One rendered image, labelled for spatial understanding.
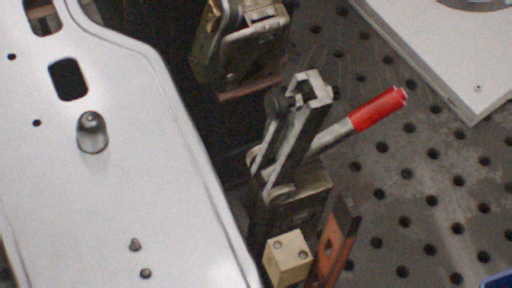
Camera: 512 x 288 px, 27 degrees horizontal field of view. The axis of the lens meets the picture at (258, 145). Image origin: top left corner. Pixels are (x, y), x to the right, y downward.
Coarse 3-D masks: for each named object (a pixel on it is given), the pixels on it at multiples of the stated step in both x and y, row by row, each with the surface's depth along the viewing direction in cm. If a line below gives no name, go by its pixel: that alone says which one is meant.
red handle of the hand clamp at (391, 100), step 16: (384, 96) 100; (400, 96) 100; (352, 112) 101; (368, 112) 100; (384, 112) 100; (336, 128) 102; (352, 128) 101; (320, 144) 102; (336, 144) 102; (304, 160) 103
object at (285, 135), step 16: (304, 80) 92; (320, 80) 92; (272, 96) 90; (288, 96) 92; (304, 96) 92; (320, 96) 91; (272, 112) 91; (288, 112) 91; (304, 112) 92; (320, 112) 92; (272, 128) 99; (288, 128) 98; (304, 128) 93; (272, 144) 101; (288, 144) 96; (304, 144) 96; (256, 160) 104; (272, 160) 104; (288, 160) 98; (272, 176) 101; (288, 176) 102
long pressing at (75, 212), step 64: (0, 0) 118; (64, 0) 118; (0, 64) 114; (128, 64) 116; (0, 128) 111; (64, 128) 112; (128, 128) 112; (192, 128) 112; (0, 192) 108; (64, 192) 108; (128, 192) 109; (192, 192) 110; (64, 256) 105; (128, 256) 106; (192, 256) 106
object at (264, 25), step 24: (240, 0) 112; (264, 0) 112; (240, 24) 114; (264, 24) 111; (288, 24) 112; (240, 48) 112; (264, 48) 114; (240, 72) 117; (264, 72) 119; (216, 96) 121; (240, 96) 122; (264, 96) 125; (216, 120) 126; (240, 120) 128; (264, 120) 131; (216, 144) 132; (240, 144) 134; (216, 168) 137; (240, 168) 139
